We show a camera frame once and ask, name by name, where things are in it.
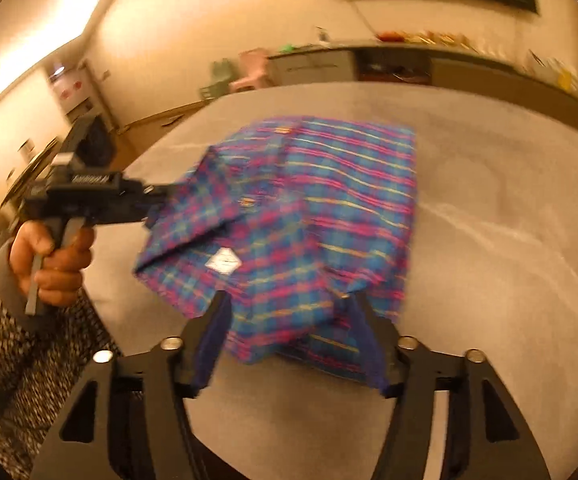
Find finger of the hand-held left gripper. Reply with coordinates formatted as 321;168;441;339
141;182;180;227

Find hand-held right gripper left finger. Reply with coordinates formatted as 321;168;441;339
29;291;235;480

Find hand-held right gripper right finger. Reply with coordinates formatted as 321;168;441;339
341;291;552;480

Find blue pink plaid shirt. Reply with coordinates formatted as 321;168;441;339
133;115;417;391

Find person's left hand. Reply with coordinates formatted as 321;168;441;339
9;220;96;308

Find white cabinet with red stickers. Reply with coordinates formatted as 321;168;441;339
46;60;120;132

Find green chair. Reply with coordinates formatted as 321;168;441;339
199;59;235;101

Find pink stool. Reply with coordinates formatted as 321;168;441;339
229;49;272;93

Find long low brown cabinet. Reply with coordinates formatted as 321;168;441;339
266;42;578;133

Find pile of snack packets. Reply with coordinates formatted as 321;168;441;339
376;30;475;52

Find white and yellow bags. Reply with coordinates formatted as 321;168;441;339
524;50;578;92

